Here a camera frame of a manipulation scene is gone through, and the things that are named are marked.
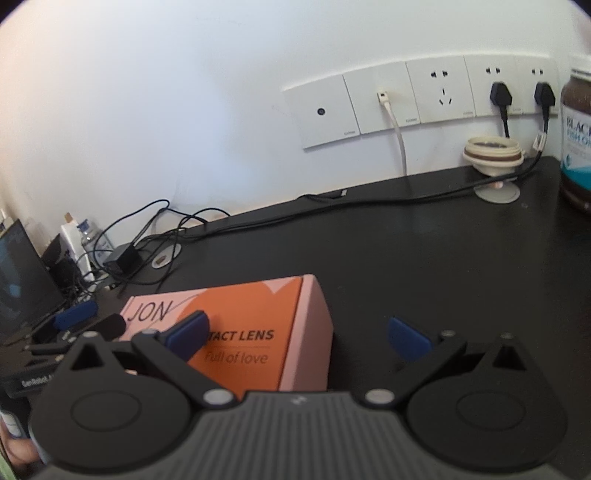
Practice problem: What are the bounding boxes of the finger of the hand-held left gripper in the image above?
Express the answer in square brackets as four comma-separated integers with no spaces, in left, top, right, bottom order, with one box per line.
[28,300,99,343]
[84,315,127,340]

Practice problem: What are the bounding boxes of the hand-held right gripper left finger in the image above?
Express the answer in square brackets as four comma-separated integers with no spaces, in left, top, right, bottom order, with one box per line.
[58,310,237,409]

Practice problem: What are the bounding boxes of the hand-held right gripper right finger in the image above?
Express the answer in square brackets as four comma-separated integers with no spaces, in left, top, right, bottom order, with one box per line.
[360,316,539,409]

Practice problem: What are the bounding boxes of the pink cardboard box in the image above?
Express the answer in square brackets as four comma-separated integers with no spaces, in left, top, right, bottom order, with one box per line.
[119,274,336,400]

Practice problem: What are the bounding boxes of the dark wooden desktop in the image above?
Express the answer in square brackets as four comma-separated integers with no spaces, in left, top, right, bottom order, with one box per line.
[0,154,591,480]

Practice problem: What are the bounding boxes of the small black speaker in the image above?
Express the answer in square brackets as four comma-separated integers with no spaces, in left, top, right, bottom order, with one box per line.
[42,233,82,297]

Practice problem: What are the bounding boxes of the black laptop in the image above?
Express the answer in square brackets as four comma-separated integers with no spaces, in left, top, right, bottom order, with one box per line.
[0,219,68,345]

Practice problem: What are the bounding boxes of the black power adapter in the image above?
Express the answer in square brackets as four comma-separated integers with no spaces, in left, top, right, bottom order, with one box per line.
[102,244,142,276]

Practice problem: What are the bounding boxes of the white tube with wooden cap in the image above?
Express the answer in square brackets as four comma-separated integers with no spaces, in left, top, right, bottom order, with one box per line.
[60,212,93,278]

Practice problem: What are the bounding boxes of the clear plastic bottle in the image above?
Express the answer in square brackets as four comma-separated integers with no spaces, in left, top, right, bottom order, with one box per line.
[78,220,110,265]

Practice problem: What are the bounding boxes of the silver desk grommet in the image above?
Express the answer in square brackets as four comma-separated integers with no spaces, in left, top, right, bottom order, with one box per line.
[151,244,182,269]

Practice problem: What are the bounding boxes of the beige suction cup holder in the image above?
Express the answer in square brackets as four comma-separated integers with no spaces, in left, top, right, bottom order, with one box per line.
[463,137,525,204]

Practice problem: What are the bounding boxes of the brown supplement bottle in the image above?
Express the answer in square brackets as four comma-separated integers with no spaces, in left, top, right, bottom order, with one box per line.
[560,68,591,214]

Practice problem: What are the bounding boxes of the black power plug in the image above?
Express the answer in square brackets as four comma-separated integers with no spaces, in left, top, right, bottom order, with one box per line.
[489,82,515,140]
[533,82,557,136]

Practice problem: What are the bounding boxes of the black tangled cables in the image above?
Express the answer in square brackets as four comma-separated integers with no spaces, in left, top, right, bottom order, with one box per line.
[69,199,232,297]

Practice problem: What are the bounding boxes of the black power cord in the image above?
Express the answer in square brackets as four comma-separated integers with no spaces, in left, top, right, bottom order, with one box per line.
[298,134,546,205]

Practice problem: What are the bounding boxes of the white charging cable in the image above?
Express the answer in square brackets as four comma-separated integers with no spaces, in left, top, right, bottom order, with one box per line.
[376,92,410,179]

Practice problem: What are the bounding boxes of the white wall socket panel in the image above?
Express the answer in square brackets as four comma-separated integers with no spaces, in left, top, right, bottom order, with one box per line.
[283,54,562,150]

